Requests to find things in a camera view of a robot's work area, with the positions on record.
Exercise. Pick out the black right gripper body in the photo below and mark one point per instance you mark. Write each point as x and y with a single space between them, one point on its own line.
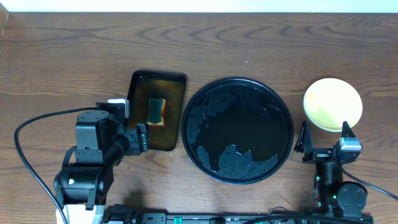
316 156

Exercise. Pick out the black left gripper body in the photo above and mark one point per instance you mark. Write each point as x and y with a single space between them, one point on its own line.
137 140

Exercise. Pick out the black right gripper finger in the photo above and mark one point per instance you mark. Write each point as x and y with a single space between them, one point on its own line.
346 131
304 142

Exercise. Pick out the yellow plate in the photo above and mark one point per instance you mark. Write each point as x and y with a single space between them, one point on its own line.
329 102

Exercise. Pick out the green and yellow sponge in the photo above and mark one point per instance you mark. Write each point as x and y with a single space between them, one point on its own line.
156 112

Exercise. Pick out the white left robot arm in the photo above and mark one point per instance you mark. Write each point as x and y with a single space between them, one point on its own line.
102 140

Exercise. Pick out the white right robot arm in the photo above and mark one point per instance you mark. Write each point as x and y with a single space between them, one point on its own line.
337 198

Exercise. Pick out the black round tray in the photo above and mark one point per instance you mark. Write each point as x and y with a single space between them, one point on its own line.
237 131

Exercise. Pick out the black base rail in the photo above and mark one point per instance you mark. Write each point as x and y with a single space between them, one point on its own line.
202 219

